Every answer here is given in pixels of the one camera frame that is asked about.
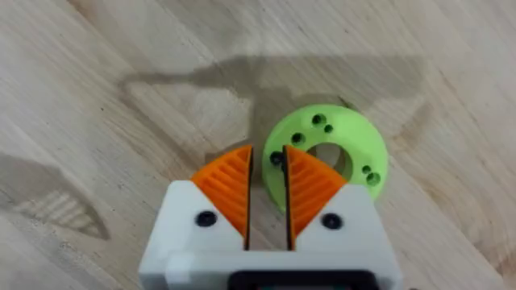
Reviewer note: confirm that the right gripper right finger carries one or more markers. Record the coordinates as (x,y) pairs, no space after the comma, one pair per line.
(322,205)

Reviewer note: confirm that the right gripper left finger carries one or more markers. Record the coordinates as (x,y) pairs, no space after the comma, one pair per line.
(217,201)

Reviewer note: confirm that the green disc with holes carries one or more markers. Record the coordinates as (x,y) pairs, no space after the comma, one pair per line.
(346,133)

